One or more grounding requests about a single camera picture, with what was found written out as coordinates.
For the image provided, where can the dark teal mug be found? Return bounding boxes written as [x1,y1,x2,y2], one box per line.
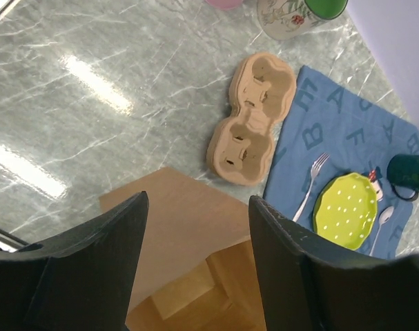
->
[387,154,419,202]

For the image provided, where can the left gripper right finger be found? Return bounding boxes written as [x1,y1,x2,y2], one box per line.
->
[249,196,419,330]

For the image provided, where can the silver spoon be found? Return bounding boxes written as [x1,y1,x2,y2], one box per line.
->
[369,205,395,257]

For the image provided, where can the cardboard cup carrier tray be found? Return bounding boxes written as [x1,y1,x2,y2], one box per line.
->
[206,52,296,186]

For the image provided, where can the silver fork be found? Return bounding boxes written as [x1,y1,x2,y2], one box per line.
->
[293,153,330,222]

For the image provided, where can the brown paper bag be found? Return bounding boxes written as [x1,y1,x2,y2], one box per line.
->
[99,168,266,330]

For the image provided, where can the pink straw holder cup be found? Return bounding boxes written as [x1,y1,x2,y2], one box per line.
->
[206,0,243,10]

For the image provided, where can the green inside ceramic mug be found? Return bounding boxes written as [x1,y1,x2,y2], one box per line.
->
[257,0,348,41]

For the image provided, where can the small santa figurine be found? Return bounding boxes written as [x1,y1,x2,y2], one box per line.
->
[368,169,384,201]

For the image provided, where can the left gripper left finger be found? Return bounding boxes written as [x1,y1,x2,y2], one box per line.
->
[19,191,149,330]

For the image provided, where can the yellow green dotted plate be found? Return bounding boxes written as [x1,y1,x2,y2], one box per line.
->
[313,172,378,250]

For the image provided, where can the blue letter print cloth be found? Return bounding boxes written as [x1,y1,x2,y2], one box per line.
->
[264,66,419,259]

